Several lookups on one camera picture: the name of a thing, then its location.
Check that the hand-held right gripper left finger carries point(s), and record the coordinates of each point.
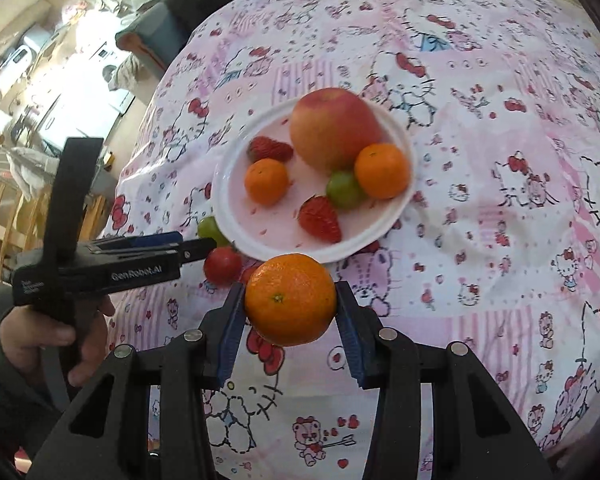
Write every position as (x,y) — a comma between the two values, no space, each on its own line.
(227,345)

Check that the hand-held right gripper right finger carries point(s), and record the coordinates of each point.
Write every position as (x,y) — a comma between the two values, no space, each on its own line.
(352,345)

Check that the orange mandarin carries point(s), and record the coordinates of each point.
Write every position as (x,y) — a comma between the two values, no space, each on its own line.
(290,300)
(266,181)
(382,171)

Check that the white kitchen appliance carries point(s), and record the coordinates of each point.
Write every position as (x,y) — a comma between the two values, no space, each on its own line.
(20,59)

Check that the pink cartoon-cat printed blanket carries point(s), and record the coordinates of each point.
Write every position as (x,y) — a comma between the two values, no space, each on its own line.
(480,210)

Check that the red-yellow apple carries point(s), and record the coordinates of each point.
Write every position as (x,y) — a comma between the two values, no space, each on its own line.
(332,127)

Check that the wooden chair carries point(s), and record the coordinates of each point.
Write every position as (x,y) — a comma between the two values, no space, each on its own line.
(10,220)

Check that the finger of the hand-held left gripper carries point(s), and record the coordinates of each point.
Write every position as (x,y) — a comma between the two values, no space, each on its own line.
(150,240)
(197,251)

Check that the blue-grey armchair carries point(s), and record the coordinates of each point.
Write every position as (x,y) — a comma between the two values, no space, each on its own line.
(145,42)

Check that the green grape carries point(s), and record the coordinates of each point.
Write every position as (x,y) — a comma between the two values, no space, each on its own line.
(347,190)
(210,227)

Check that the pink strawberry-print plate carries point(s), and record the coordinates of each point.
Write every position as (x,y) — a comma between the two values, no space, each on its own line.
(280,220)

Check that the person's left hand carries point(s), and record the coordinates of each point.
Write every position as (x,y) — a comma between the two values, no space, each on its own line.
(55,332)

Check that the red cherry tomato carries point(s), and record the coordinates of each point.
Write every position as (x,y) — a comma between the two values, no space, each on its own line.
(222,265)

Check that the white cloth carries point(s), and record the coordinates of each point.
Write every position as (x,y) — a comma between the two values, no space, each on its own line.
(27,170)

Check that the white kitchen cabinets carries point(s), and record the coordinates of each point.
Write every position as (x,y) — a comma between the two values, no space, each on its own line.
(50,110)

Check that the red strawberry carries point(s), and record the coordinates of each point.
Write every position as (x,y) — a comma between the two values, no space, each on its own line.
(321,220)
(270,150)

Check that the white washing machine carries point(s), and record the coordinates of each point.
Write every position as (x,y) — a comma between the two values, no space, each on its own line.
(111,74)

